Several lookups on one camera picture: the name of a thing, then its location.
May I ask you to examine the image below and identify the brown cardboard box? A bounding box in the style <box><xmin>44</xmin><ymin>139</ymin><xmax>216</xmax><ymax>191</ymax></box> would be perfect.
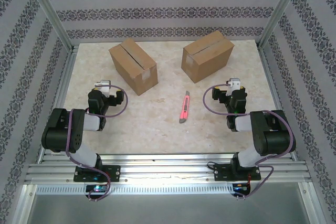
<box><xmin>181</xmin><ymin>30</ymin><xmax>234</xmax><ymax>84</ymax></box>
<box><xmin>109</xmin><ymin>37</ymin><xmax>159</xmax><ymax>96</ymax></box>

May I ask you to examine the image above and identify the pink utility knife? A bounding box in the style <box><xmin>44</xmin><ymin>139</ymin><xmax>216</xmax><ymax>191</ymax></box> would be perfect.
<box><xmin>178</xmin><ymin>90</ymin><xmax>191</xmax><ymax>124</ymax></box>

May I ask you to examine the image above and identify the grey metal panel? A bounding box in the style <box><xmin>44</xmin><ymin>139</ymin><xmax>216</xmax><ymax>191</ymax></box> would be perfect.
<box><xmin>26</xmin><ymin>194</ymin><xmax>309</xmax><ymax>224</ymax></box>

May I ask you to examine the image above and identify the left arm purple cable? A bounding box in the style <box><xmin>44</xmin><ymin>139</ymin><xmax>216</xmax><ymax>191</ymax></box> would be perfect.
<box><xmin>65</xmin><ymin>84</ymin><xmax>129</xmax><ymax>202</ymax></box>

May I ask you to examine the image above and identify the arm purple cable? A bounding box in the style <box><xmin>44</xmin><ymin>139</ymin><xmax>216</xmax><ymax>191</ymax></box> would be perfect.
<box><xmin>204</xmin><ymin>83</ymin><xmax>294</xmax><ymax>201</ymax></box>
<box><xmin>65</xmin><ymin>84</ymin><xmax>129</xmax><ymax>202</ymax></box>

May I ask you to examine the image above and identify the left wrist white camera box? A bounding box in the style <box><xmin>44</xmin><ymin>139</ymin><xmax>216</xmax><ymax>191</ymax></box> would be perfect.
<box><xmin>94</xmin><ymin>79</ymin><xmax>113</xmax><ymax>98</ymax></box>

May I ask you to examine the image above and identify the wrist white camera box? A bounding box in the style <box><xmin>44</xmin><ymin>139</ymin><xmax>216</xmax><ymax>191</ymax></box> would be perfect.
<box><xmin>226</xmin><ymin>78</ymin><xmax>242</xmax><ymax>96</ymax></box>
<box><xmin>94</xmin><ymin>79</ymin><xmax>113</xmax><ymax>98</ymax></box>

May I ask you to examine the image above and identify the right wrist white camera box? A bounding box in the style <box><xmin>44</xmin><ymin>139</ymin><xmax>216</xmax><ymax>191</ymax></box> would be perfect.
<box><xmin>226</xmin><ymin>78</ymin><xmax>242</xmax><ymax>96</ymax></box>

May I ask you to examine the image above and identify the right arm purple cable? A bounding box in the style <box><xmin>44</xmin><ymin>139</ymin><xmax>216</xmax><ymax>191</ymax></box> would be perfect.
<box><xmin>204</xmin><ymin>83</ymin><xmax>294</xmax><ymax>201</ymax></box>

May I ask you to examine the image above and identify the aluminium side rail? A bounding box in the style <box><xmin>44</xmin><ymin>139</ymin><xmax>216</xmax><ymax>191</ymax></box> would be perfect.
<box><xmin>258</xmin><ymin>45</ymin><xmax>299</xmax><ymax>162</ymax></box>
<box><xmin>36</xmin><ymin>45</ymin><xmax>79</xmax><ymax>164</ymax></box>

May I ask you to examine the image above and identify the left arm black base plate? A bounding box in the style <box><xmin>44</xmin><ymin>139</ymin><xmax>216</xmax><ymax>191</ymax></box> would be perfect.
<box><xmin>73</xmin><ymin>165</ymin><xmax>121</xmax><ymax>183</ymax></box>

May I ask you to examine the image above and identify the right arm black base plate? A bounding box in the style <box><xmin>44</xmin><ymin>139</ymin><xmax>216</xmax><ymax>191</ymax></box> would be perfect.
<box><xmin>214</xmin><ymin>163</ymin><xmax>262</xmax><ymax>182</ymax></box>

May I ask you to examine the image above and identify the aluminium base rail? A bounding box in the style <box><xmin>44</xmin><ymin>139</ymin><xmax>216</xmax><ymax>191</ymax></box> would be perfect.
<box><xmin>25</xmin><ymin>153</ymin><xmax>312</xmax><ymax>186</ymax></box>

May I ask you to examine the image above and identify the aluminium frame post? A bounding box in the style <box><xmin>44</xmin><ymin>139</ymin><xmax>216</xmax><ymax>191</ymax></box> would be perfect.
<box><xmin>257</xmin><ymin>0</ymin><xmax>308</xmax><ymax>50</ymax></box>
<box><xmin>22</xmin><ymin>0</ymin><xmax>74</xmax><ymax>51</ymax></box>

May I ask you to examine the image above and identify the white slotted cable duct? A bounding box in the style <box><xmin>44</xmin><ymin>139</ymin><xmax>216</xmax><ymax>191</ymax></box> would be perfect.
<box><xmin>35</xmin><ymin>184</ymin><xmax>236</xmax><ymax>195</ymax></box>

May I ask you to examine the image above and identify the aluminium lower frame bar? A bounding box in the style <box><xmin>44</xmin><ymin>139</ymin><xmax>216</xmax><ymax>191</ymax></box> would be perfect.
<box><xmin>298</xmin><ymin>182</ymin><xmax>328</xmax><ymax>224</ymax></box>
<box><xmin>13</xmin><ymin>184</ymin><xmax>37</xmax><ymax>224</ymax></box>

